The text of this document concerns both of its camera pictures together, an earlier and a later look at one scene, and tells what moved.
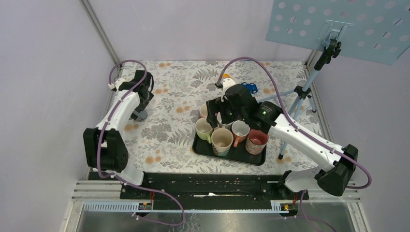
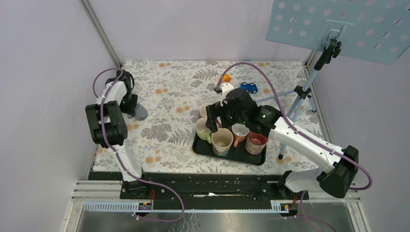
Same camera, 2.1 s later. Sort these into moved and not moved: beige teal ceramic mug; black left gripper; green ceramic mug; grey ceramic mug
Moved: black left gripper
Not moved: grey ceramic mug; beige teal ceramic mug; green ceramic mug
